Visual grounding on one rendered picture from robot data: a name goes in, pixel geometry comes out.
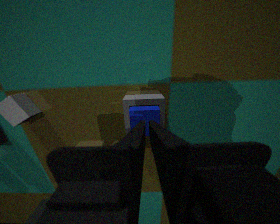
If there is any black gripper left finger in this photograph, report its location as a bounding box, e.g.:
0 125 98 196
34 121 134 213
46 120 146 224

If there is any blue button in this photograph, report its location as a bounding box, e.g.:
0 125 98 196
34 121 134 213
122 94 166 136

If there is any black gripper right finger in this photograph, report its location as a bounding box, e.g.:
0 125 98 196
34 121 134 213
149 120 272 224

